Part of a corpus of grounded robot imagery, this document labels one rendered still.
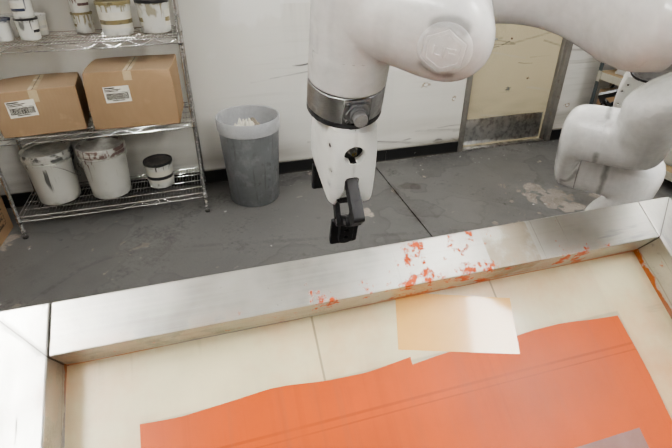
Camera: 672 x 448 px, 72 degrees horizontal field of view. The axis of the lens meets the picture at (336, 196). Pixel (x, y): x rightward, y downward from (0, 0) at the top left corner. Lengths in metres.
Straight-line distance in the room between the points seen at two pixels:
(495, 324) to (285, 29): 3.31
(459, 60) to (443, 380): 0.25
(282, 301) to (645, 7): 0.33
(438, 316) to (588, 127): 0.51
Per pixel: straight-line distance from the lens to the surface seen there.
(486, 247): 0.41
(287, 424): 0.38
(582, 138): 0.85
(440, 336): 0.41
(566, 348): 0.46
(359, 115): 0.41
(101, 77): 3.19
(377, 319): 0.40
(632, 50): 0.41
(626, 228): 0.50
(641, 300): 0.52
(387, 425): 0.39
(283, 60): 3.65
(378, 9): 0.37
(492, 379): 0.42
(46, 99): 3.32
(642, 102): 0.78
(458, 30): 0.36
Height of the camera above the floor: 1.78
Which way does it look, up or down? 30 degrees down
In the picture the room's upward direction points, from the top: straight up
